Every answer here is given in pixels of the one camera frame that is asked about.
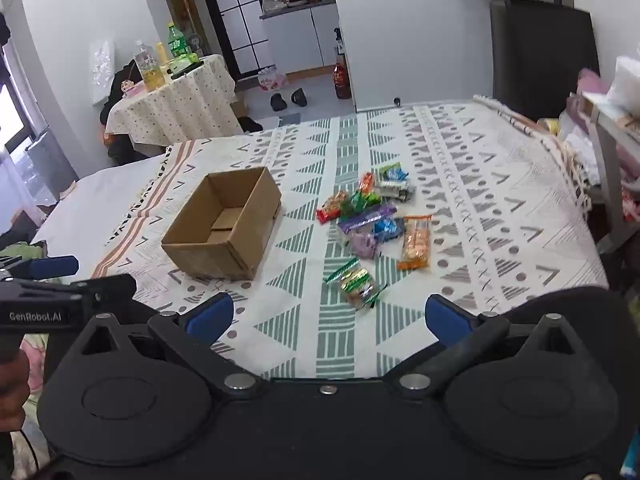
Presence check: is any dark blue snack packet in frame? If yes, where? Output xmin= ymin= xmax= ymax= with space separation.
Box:
xmin=375 ymin=217 xmax=407 ymax=241

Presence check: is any white bed sheet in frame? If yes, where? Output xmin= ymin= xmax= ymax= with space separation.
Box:
xmin=30 ymin=155 xmax=168 ymax=261

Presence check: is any white plastic bag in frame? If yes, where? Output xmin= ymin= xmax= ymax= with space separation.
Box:
xmin=606 ymin=55 xmax=640 ymax=118

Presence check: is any white bubble wrap panel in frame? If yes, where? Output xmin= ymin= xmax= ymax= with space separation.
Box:
xmin=89 ymin=39 xmax=117 ymax=106

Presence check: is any green cloth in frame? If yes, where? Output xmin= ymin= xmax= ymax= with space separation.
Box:
xmin=0 ymin=241 xmax=48 ymax=261

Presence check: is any grey appliance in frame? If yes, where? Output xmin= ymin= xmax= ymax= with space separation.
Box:
xmin=30 ymin=130 xmax=78 ymax=201

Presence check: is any pink pack of water bottles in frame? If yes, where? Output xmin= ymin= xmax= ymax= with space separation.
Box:
xmin=257 ymin=67 xmax=290 ymax=92

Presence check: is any pink cloth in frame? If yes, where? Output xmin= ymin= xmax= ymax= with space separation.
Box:
xmin=577 ymin=67 xmax=608 ymax=96

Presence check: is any green plastic bottle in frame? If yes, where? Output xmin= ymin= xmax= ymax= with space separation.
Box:
xmin=167 ymin=22 xmax=188 ymax=59

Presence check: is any purple snack bar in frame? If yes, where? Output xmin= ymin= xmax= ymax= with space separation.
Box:
xmin=337 ymin=204 xmax=396 ymax=235

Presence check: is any black folded panel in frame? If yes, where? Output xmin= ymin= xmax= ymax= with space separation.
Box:
xmin=490 ymin=0 xmax=601 ymax=122

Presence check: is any green snack stick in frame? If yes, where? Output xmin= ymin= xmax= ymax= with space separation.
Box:
xmin=325 ymin=258 xmax=360 ymax=283

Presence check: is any black framed sliding door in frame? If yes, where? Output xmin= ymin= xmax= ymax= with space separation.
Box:
xmin=192 ymin=0 xmax=276 ymax=81

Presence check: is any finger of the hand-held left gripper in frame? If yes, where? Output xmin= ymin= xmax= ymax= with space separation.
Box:
xmin=10 ymin=273 xmax=137 ymax=311
xmin=0 ymin=255 xmax=80 ymax=281

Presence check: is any orange biscuit packet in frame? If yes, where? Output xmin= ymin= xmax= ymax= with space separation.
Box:
xmin=397 ymin=215 xmax=432 ymax=272

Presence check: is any dark red bottle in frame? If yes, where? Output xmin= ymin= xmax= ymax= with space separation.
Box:
xmin=333 ymin=57 xmax=352 ymax=100

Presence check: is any red snack packet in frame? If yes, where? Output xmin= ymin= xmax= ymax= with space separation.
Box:
xmin=316 ymin=191 xmax=351 ymax=225

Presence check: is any golden green snack packet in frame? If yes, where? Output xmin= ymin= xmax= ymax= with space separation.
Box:
xmin=340 ymin=268 xmax=388 ymax=309

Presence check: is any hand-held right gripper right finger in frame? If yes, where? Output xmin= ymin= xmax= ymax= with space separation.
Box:
xmin=395 ymin=294 xmax=583 ymax=399

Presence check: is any clear bottle with yellow liquid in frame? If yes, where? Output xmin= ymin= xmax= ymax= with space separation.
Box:
xmin=134 ymin=40 xmax=163 ymax=92

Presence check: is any black flat device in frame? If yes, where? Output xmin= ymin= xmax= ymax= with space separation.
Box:
xmin=170 ymin=60 xmax=206 ymax=80

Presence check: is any round table with dotted cloth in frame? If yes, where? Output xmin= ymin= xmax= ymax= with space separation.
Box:
xmin=104 ymin=53 xmax=237 ymax=147

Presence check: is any person's left hand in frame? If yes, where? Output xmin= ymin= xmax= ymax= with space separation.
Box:
xmin=0 ymin=349 xmax=32 ymax=433

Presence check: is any white kitchen cabinet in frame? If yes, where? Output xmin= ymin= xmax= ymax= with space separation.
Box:
xmin=260 ymin=0 xmax=341 ymax=76

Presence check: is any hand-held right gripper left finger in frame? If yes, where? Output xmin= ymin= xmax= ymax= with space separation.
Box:
xmin=75 ymin=291 xmax=267 ymax=401

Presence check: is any black jacket on chair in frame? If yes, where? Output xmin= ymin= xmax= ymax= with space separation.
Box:
xmin=99 ymin=59 xmax=138 ymax=126

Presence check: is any white cracker packet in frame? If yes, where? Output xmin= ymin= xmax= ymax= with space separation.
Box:
xmin=375 ymin=180 xmax=416 ymax=204

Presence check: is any grey metal shelf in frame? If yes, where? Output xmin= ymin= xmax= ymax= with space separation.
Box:
xmin=580 ymin=92 xmax=640 ymax=256

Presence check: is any brown cardboard box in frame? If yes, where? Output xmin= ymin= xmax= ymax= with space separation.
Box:
xmin=161 ymin=166 xmax=282 ymax=282

